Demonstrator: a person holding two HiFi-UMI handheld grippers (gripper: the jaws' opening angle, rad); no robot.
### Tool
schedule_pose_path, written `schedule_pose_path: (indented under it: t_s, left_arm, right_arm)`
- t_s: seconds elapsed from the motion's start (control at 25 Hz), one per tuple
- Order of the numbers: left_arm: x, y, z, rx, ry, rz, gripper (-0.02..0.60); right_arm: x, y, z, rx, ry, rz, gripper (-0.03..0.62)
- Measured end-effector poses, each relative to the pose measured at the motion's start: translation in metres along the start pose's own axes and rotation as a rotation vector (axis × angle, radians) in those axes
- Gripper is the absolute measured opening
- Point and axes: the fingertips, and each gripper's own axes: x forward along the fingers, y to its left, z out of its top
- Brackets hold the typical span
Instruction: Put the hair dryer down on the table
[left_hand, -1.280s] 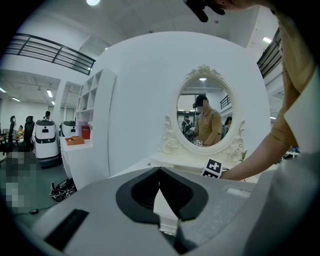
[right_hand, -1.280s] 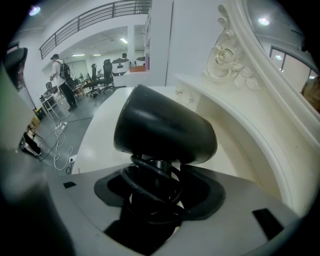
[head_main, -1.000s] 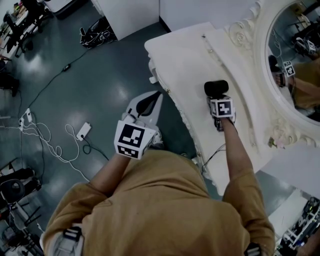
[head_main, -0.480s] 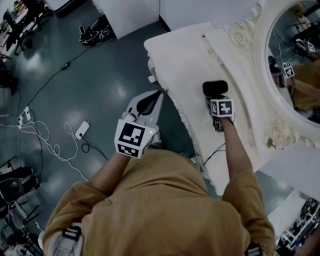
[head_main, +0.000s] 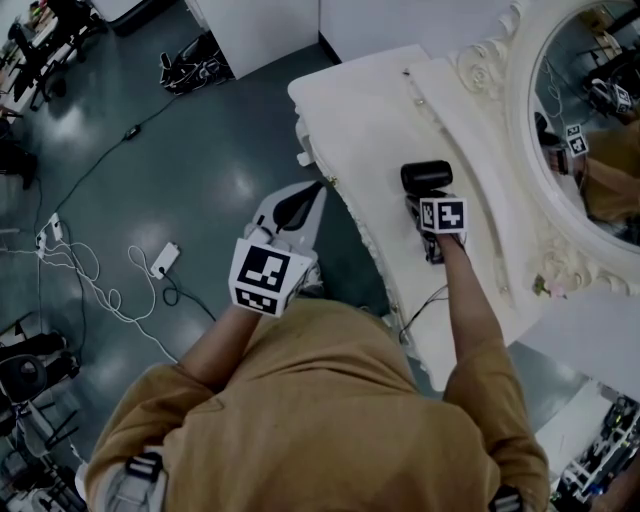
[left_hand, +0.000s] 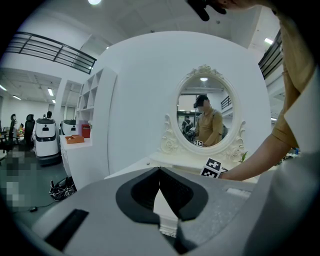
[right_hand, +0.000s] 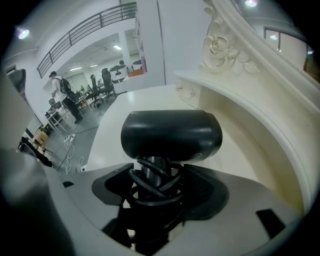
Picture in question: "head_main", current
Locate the person's right forearm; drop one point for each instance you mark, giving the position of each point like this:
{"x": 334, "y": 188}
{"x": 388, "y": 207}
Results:
{"x": 470, "y": 320}

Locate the small white power strip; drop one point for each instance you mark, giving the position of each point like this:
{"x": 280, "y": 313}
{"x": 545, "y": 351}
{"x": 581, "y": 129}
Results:
{"x": 41, "y": 245}
{"x": 55, "y": 227}

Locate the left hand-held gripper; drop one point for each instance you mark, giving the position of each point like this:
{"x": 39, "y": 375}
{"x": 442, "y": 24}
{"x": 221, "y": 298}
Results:
{"x": 260, "y": 272}

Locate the white cabinet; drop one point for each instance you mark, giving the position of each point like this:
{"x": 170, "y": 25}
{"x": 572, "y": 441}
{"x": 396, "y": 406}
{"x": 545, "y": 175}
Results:
{"x": 260, "y": 35}

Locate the small flower sprig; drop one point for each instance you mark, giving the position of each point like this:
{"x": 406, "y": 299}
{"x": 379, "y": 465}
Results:
{"x": 547, "y": 289}

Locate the black office chair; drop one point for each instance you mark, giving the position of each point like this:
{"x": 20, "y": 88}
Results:
{"x": 35, "y": 65}
{"x": 70, "y": 20}

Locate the person's left forearm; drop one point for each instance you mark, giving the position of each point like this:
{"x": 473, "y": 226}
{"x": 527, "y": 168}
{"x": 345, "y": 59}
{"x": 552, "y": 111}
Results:
{"x": 225, "y": 345}

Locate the oval white-framed mirror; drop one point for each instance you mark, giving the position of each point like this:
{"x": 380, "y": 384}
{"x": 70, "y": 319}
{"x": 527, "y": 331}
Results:
{"x": 575, "y": 75}

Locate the white partition board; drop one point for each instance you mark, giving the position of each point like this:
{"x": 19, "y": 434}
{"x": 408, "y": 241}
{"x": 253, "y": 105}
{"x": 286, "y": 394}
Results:
{"x": 410, "y": 25}

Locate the person's tan shirt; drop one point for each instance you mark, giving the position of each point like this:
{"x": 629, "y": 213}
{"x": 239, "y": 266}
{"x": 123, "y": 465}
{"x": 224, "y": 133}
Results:
{"x": 310, "y": 425}

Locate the large white power strip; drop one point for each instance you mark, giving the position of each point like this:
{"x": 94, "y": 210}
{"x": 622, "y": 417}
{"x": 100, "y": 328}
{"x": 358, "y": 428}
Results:
{"x": 165, "y": 259}

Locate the cluttered white workbench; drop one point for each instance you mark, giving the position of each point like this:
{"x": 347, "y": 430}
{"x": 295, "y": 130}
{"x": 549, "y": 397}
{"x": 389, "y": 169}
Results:
{"x": 600, "y": 450}

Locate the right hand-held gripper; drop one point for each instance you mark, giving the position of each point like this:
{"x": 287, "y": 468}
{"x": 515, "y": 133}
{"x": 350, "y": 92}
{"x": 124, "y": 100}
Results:
{"x": 445, "y": 215}

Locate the white dressing table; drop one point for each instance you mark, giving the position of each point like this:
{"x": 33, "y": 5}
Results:
{"x": 370, "y": 130}

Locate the person's left white shoe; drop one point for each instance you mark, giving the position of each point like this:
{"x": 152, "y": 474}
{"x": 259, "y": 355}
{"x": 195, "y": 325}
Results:
{"x": 312, "y": 282}

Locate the black hair dryer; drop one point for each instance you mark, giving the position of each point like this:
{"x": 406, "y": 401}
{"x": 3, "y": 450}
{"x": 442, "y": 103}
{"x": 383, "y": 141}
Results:
{"x": 427, "y": 175}

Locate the black metal stand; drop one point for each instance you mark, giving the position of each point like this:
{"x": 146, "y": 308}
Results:
{"x": 60, "y": 430}

